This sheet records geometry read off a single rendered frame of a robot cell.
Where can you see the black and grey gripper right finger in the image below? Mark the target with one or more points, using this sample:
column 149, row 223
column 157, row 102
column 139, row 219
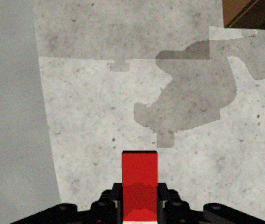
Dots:
column 213, row 213

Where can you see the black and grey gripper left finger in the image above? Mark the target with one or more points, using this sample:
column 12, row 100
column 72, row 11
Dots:
column 105, row 211

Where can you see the brown wooden drawer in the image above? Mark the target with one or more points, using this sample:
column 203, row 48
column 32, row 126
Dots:
column 253, row 17

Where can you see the brown wooden chest of drawers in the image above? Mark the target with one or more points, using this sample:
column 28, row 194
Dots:
column 233, row 9

